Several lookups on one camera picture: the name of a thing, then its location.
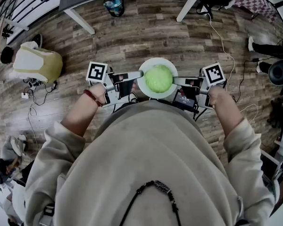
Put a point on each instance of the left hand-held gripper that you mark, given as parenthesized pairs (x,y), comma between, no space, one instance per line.
(110,86)

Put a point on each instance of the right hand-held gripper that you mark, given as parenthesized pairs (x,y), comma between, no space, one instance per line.
(212,75)

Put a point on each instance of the green cabbage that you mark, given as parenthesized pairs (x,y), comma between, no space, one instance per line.
(158,79)

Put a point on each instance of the white round plate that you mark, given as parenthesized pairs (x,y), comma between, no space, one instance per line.
(166,62)

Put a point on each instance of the person's left forearm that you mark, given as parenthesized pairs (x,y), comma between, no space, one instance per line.
(82,116)

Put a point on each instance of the person's right forearm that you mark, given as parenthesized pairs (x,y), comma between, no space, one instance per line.
(226,112)

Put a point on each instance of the person's left hand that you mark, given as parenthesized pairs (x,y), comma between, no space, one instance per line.
(133,86)

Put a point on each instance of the person's right hand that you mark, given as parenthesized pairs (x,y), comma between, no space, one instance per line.
(215,98)

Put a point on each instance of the black device with screen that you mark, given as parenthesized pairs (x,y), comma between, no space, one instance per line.
(184,100)

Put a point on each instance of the black waste bin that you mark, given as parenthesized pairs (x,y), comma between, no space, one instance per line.
(114,6)

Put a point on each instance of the black office chair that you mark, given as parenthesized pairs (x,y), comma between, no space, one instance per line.
(280,72)

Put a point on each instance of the purple white checkered cloth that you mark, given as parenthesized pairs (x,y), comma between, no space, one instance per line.
(257,1)

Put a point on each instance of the black stair railing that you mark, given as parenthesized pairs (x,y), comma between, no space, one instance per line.
(19,3)

